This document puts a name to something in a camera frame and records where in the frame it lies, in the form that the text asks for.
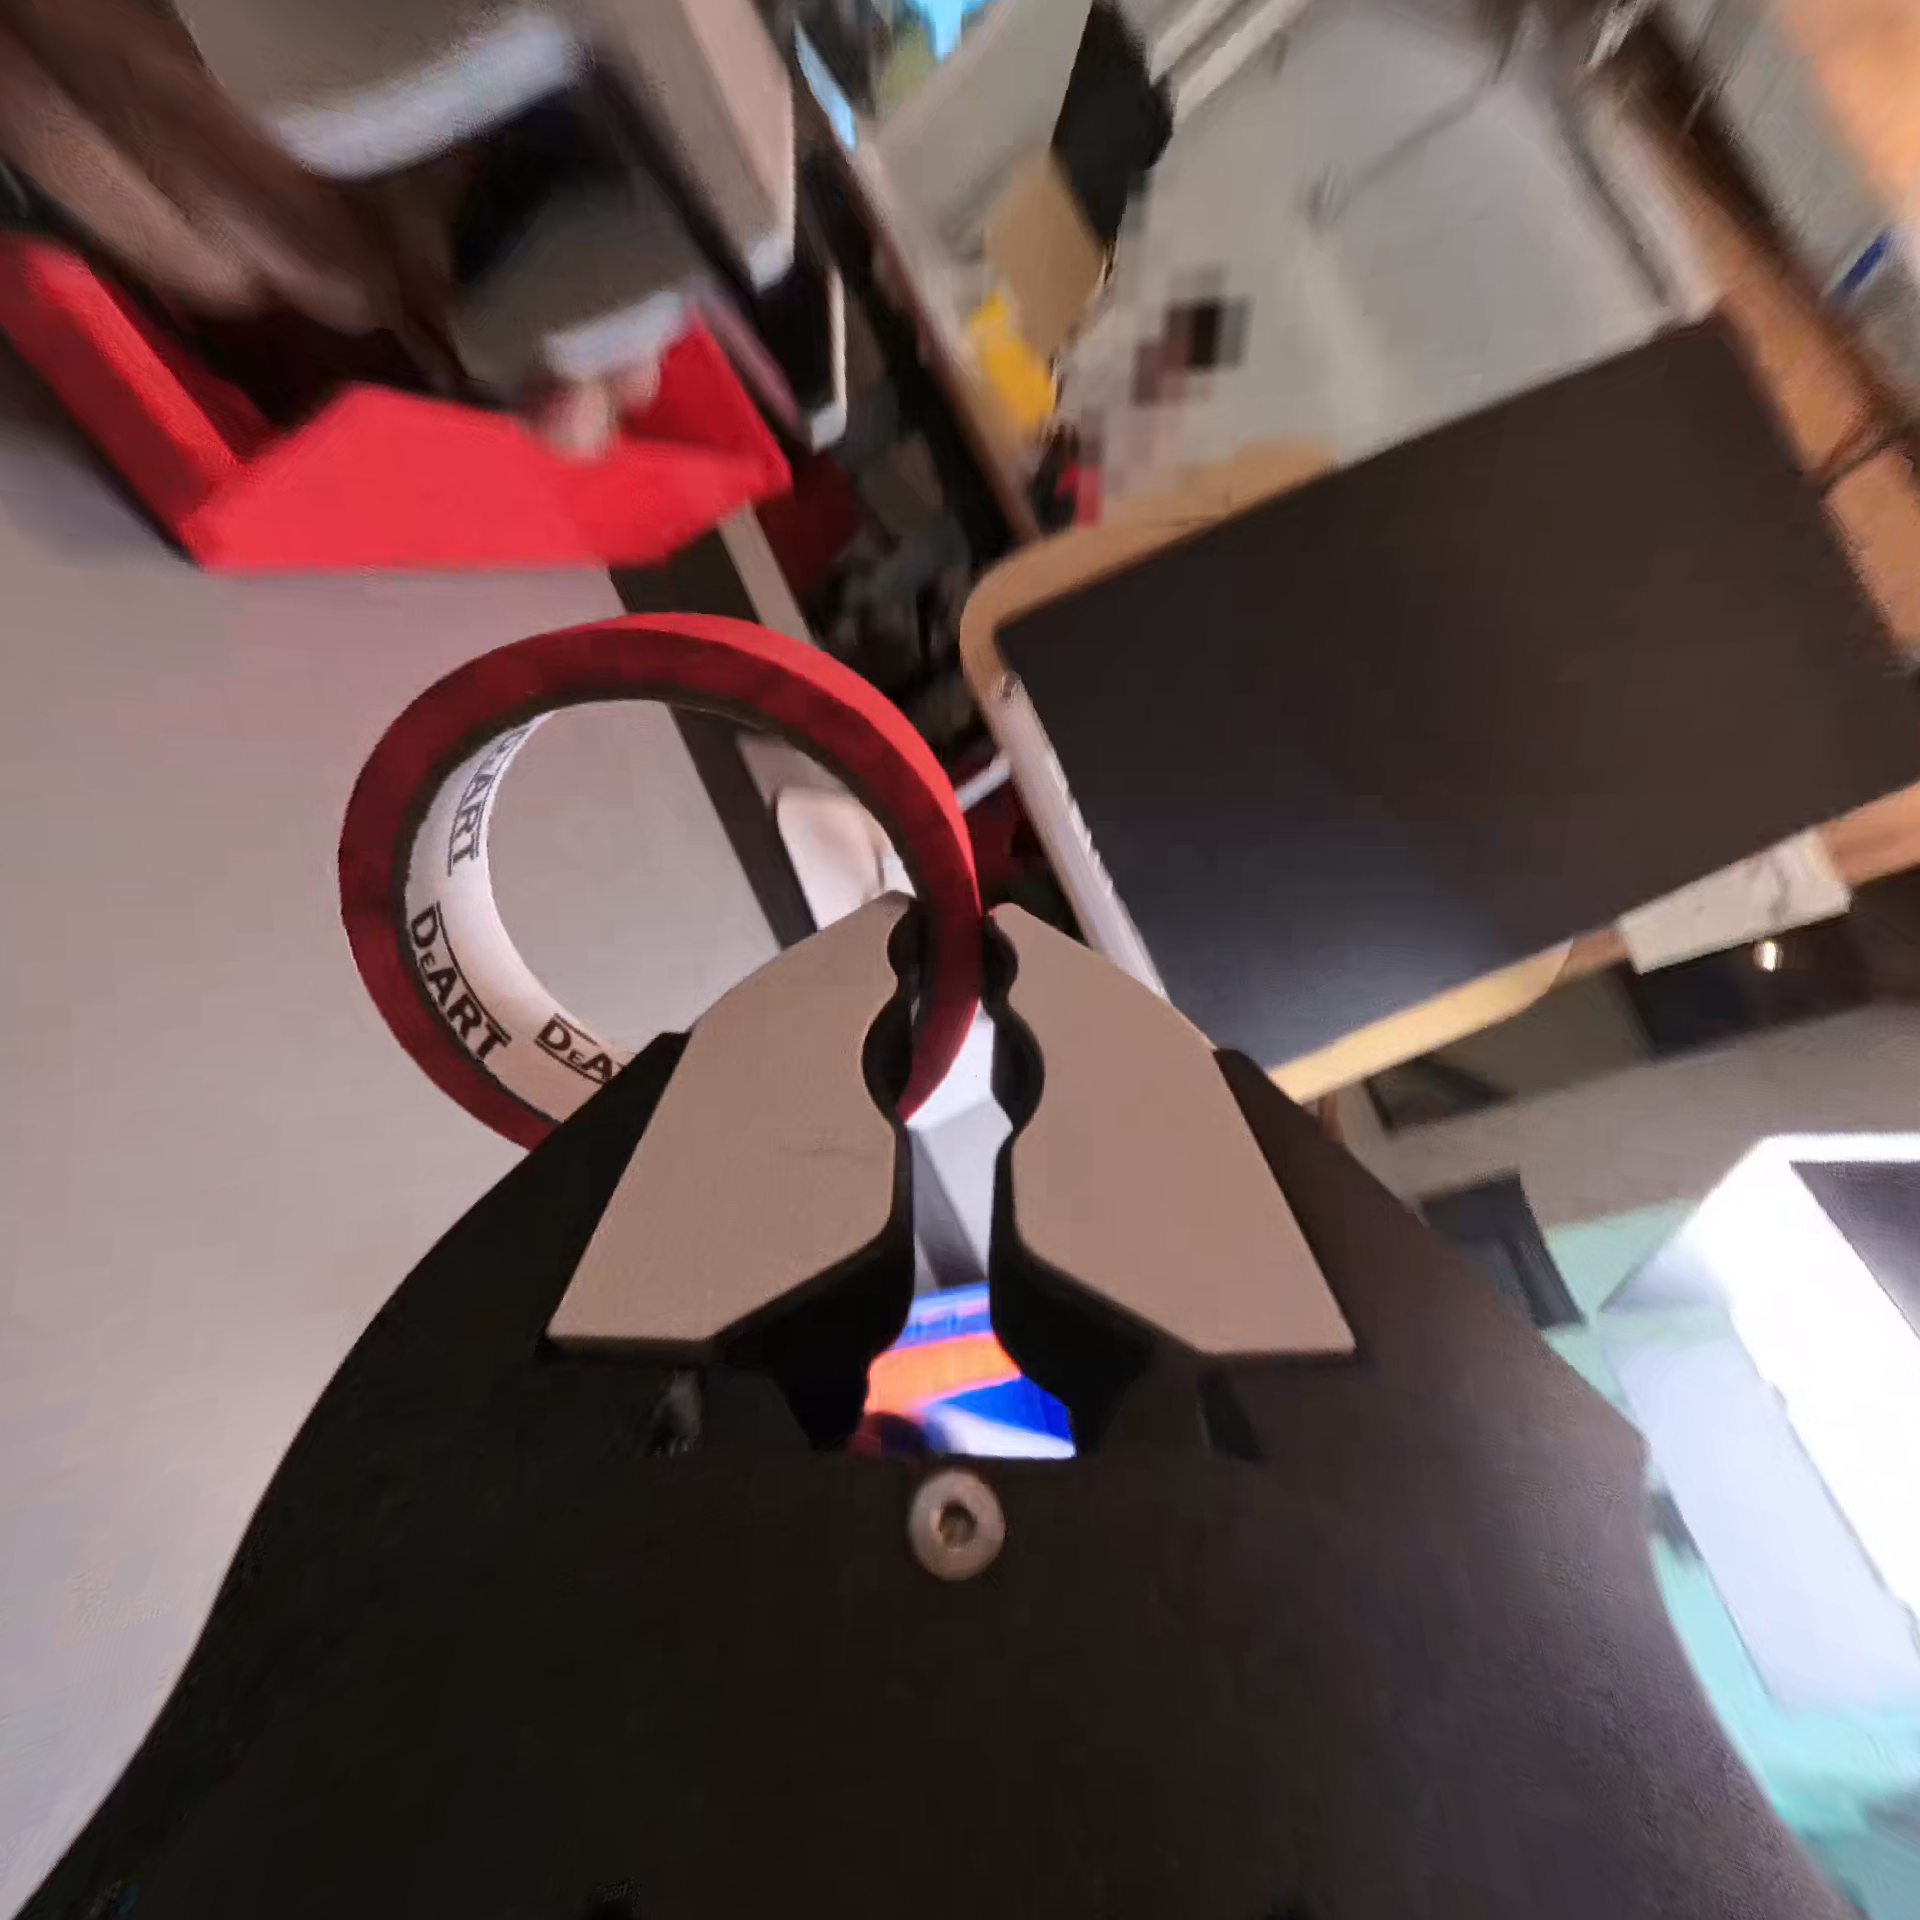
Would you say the black panel with wooden frame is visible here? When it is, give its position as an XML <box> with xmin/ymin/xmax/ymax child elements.
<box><xmin>961</xmin><ymin>315</ymin><xmax>1920</xmax><ymax>1104</ymax></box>
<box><xmin>982</xmin><ymin>0</ymin><xmax>1180</xmax><ymax>355</ymax></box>

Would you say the blue plastic bin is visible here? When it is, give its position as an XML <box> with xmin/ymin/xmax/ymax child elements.
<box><xmin>854</xmin><ymin>1282</ymin><xmax>1080</xmax><ymax>1460</ymax></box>

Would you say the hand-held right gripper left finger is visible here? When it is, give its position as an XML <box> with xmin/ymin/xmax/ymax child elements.
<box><xmin>542</xmin><ymin>892</ymin><xmax>922</xmax><ymax>1446</ymax></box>

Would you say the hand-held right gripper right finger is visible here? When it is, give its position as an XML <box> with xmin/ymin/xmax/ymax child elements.
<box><xmin>982</xmin><ymin>903</ymin><xmax>1362</xmax><ymax>1453</ymax></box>

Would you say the yellow plastic bin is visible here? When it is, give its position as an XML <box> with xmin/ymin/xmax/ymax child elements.
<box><xmin>966</xmin><ymin>292</ymin><xmax>1060</xmax><ymax>439</ymax></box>

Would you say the red tape roll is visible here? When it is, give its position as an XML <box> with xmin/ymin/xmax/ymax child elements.
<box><xmin>338</xmin><ymin>612</ymin><xmax>984</xmax><ymax>1154</ymax></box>

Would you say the red plastic bin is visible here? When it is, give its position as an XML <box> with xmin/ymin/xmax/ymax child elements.
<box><xmin>0</xmin><ymin>232</ymin><xmax>794</xmax><ymax>572</ymax></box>

